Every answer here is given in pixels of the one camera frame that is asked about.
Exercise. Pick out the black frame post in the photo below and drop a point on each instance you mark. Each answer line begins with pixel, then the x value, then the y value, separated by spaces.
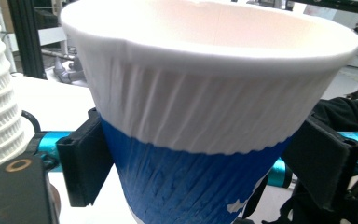
pixel 28 37

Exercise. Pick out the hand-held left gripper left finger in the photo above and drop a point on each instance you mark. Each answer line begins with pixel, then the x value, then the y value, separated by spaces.
pixel 85 161

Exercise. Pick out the white foam mat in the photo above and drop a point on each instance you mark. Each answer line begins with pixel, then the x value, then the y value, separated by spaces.
pixel 59 102

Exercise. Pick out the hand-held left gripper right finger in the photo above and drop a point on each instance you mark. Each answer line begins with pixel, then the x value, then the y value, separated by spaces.
pixel 320 161

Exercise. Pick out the blue and white paper cup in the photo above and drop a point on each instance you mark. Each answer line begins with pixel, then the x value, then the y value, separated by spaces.
pixel 205 124

